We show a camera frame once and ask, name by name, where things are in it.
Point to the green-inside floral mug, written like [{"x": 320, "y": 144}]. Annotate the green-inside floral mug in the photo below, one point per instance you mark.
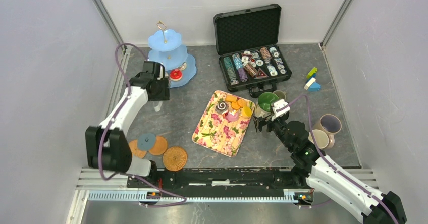
[{"x": 263, "y": 104}]

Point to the woven rattan coaster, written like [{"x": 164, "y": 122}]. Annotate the woven rattan coaster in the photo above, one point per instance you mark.
[{"x": 175, "y": 158}]

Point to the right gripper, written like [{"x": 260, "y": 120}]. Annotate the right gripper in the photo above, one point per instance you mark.
[{"x": 269, "y": 120}]

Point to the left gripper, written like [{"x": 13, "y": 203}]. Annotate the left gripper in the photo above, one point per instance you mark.
[{"x": 164, "y": 95}]

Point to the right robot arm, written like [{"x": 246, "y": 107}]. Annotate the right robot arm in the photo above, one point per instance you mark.
[{"x": 315, "y": 169}]

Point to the pink cupcake with topping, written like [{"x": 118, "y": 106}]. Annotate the pink cupcake with topping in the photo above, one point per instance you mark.
[{"x": 232, "y": 116}]

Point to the chocolate sprinkled donut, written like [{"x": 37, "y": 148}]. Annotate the chocolate sprinkled donut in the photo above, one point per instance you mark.
[{"x": 182, "y": 66}]

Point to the black poker chip case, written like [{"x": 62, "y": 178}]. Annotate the black poker chip case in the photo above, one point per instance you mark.
[{"x": 249, "y": 57}]

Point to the yellow mug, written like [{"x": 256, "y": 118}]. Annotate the yellow mug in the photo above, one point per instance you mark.
[{"x": 320, "y": 138}]

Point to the colourful toy block stack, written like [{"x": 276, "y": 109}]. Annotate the colourful toy block stack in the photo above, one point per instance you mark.
[{"x": 311, "y": 83}]

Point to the round orange biscuit lower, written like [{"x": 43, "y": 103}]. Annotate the round orange biscuit lower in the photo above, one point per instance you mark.
[{"x": 235, "y": 105}]

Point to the blue smiley coaster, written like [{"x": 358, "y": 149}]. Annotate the blue smiley coaster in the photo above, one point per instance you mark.
[{"x": 146, "y": 141}]

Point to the square yellow biscuit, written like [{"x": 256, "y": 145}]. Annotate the square yellow biscuit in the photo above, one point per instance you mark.
[{"x": 231, "y": 98}]

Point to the red glazed donut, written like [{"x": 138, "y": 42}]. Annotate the red glazed donut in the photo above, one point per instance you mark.
[{"x": 175, "y": 74}]

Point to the small beige cup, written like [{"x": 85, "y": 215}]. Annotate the small beige cup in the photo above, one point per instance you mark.
[{"x": 280, "y": 94}]

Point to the floral rectangular tray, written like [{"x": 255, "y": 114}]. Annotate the floral rectangular tray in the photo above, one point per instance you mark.
[{"x": 214, "y": 132}]

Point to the chocolate swirl cake roll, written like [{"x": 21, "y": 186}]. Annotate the chocolate swirl cake roll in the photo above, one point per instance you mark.
[{"x": 221, "y": 107}]

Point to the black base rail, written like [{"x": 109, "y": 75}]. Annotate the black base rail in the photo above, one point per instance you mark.
[{"x": 272, "y": 176}]

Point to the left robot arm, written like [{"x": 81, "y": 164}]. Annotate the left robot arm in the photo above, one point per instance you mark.
[{"x": 107, "y": 146}]

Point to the beige mug purple inside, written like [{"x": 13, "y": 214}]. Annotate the beige mug purple inside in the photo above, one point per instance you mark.
[{"x": 331, "y": 125}]

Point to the cork coaster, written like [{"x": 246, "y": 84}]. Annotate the cork coaster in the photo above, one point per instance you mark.
[{"x": 160, "y": 146}]

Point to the blue three-tier cake stand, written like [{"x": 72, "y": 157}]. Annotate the blue three-tier cake stand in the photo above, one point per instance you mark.
[{"x": 166, "y": 47}]

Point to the round orange biscuit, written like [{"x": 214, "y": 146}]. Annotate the round orange biscuit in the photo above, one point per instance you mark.
[
  {"x": 241, "y": 102},
  {"x": 235, "y": 105}
]

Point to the silver serving tongs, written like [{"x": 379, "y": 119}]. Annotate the silver serving tongs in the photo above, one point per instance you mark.
[{"x": 158, "y": 106}]

